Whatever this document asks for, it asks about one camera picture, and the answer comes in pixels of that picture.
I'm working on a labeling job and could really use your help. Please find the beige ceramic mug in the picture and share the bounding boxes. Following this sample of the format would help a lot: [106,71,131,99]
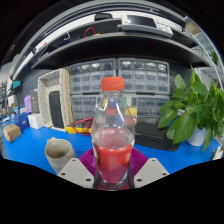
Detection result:
[44,136,77,175]

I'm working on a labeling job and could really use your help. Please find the flat black case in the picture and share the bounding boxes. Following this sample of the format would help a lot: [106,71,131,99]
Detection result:
[134,121,184,153]

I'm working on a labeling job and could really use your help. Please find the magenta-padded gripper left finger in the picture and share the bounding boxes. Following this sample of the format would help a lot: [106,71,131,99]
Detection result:
[57,148,99,190]

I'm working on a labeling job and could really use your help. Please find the black oblong speaker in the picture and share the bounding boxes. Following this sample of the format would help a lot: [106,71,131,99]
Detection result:
[48,90,65,129]

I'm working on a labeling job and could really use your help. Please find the dark grey overhead shelf unit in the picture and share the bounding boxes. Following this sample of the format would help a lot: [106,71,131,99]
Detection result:
[6,6,212,82]

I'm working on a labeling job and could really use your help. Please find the red and yellow test leads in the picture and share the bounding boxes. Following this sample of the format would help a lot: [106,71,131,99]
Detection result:
[65,117,95,137]

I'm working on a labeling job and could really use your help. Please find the white plant pot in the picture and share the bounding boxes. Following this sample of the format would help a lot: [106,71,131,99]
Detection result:
[186,126,208,148]

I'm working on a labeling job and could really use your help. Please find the blue box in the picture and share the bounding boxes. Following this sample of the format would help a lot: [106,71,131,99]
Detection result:
[13,112,31,132]

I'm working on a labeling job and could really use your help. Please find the teal wall-mounted holder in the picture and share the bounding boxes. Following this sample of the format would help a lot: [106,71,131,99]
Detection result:
[11,79,22,90]

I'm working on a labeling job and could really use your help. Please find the beige pegboard tray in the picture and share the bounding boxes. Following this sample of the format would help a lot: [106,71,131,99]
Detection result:
[37,68,74,133]

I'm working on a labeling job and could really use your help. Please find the green leafy plant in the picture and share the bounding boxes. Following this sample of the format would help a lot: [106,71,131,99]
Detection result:
[156,64,224,152]

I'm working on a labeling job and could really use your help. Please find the grey small-parts drawer cabinet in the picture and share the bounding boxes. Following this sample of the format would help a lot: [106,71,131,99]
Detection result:
[135,95,169,125]
[117,58,171,95]
[69,58,118,95]
[70,94,101,123]

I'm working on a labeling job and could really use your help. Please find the white metal rack shelf unit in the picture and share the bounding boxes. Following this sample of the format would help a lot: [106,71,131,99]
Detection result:
[186,16,224,88]

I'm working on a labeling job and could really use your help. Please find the white carton box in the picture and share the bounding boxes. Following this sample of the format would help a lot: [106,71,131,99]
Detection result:
[27,113,44,130]

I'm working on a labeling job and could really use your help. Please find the dark grey carton box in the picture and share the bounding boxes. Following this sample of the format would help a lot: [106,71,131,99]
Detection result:
[29,89,41,115]

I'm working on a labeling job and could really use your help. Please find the purple plastic bag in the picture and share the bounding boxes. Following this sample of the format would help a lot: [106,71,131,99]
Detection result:
[23,94,33,115]

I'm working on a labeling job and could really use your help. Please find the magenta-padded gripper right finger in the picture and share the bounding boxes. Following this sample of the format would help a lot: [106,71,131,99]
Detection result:
[127,147,171,190]

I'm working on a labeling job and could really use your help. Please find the clear red-capped drink bottle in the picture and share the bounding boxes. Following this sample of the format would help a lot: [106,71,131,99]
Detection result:
[90,76,137,191]

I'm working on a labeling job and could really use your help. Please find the small cardboard box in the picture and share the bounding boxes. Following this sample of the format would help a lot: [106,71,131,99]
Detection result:
[2,123,23,144]

